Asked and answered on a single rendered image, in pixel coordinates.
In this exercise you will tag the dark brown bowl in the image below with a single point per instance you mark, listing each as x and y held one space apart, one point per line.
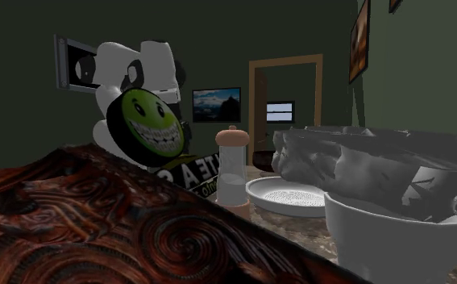
262 159

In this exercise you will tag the small orange wall picture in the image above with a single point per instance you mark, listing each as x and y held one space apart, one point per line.
394 4

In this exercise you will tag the window with dark frame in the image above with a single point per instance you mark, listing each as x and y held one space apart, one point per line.
280 112

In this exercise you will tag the large white bowl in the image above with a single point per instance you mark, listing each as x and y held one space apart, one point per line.
385 248

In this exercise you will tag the white round perforated dish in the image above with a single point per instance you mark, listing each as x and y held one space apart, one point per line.
287 196

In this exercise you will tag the green smiley face black disc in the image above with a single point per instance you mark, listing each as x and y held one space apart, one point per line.
149 122

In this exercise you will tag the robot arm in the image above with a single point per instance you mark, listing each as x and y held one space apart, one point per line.
155 65

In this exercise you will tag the grey crumpled bag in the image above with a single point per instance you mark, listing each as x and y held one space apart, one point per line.
361 165

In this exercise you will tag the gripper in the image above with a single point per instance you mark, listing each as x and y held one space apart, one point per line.
179 114

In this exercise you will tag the black box with pale lettering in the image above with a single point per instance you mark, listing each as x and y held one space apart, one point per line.
189 177

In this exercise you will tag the grey framed wall picture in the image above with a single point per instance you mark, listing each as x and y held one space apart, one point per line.
64 63

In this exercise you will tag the mountain landscape wall picture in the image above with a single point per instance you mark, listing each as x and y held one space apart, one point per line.
216 104

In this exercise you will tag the patterned red brown robot stand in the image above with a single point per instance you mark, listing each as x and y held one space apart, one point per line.
94 224

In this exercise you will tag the wooden door frame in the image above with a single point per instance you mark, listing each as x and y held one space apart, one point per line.
318 90

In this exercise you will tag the large orange wall picture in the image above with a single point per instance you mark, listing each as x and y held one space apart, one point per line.
359 43

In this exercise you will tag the clear grinder with pink cap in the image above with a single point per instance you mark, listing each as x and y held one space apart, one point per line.
232 165

